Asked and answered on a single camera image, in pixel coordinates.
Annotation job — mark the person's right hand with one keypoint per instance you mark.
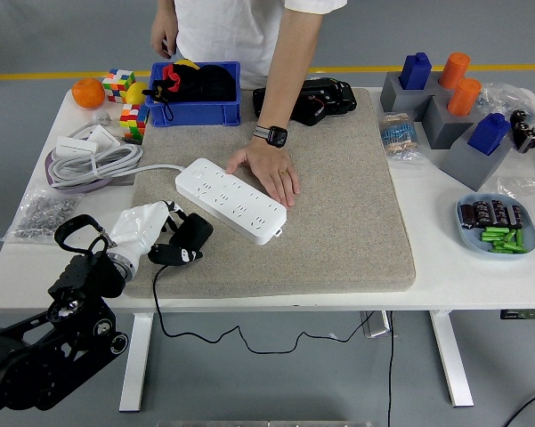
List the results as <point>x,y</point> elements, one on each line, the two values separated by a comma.
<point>164,35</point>

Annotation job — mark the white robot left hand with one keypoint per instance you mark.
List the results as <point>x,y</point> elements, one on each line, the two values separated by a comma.
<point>140,227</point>

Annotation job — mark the person's left hand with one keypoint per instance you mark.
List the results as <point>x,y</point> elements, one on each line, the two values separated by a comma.
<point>269,166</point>

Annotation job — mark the black pouch with red trim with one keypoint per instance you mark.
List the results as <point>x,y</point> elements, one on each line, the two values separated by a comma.
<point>184,75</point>

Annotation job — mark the black plug adapter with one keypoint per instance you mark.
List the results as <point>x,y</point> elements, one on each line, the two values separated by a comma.
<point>196,229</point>

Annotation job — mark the white power strip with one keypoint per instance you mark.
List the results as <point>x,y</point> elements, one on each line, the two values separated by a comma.
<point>231,209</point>

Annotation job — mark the person's right forearm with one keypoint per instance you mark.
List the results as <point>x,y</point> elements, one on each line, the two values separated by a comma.
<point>165,10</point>

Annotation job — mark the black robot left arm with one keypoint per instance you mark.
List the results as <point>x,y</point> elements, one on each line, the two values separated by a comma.
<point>71,324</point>

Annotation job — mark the black wrist watch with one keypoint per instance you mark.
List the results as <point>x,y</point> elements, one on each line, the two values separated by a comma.
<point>276,135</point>

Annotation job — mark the yellow round item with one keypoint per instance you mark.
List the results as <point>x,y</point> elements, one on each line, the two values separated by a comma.
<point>189,63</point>

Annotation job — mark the person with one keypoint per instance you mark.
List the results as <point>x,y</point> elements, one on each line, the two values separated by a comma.
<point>227,35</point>

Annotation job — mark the yellow lemon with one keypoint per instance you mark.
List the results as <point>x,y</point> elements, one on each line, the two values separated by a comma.
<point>138,93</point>

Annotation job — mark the multicolour puzzle cube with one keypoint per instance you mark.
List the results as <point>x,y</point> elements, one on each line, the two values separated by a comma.
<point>133,119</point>
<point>119,85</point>

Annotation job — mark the black folded fabric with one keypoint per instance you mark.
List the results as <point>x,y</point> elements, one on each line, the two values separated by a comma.
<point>213,82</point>

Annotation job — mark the grey-brown mat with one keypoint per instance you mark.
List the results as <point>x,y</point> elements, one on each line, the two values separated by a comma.
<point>338,213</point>

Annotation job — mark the blue plastic bin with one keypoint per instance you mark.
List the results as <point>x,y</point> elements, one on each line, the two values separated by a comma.
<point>196,115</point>

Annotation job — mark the black mechanical housing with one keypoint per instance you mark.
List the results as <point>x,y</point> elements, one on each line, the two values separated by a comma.
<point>329,102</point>

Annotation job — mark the orange fruit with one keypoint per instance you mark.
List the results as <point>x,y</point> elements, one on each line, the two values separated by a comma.
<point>88,93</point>

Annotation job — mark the clear bag of screws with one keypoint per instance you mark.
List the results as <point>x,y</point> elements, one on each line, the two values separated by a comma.
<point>40,215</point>

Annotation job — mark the white table leg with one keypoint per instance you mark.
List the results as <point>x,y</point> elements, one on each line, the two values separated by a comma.
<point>135,356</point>
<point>451,356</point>

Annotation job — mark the clear bag of resistors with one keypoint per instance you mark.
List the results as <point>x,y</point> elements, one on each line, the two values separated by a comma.
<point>400,138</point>

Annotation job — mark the grey block holder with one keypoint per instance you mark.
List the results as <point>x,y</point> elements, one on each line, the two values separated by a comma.
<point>469,166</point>
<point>396,100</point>
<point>445,129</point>
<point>436,84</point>

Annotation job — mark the blue bottle-shaped block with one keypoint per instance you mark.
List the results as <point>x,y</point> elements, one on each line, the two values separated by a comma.
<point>416,71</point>
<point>489,133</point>

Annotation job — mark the silver box under table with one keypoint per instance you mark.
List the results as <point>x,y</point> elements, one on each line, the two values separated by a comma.
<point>376,324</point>

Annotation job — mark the black capacitor with print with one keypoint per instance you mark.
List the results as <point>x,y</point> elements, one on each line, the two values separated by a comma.
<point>515,216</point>
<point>483,212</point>
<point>498,212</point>
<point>467,215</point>

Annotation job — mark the orange cylinder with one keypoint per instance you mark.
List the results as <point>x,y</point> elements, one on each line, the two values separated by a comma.
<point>464,97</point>
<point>455,70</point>

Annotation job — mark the light blue tray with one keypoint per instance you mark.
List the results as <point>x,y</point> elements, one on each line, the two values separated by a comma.
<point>472,242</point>

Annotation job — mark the green battery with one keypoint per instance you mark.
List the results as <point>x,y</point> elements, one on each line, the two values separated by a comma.
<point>519,238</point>
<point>509,236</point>
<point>509,250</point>
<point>494,231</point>
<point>503,245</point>
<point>493,237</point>

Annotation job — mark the crumpled clear plastic bag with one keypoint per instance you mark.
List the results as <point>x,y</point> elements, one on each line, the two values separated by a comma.
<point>503,95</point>

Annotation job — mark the black table control panel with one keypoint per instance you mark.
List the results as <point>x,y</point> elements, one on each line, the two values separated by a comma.
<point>525,314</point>

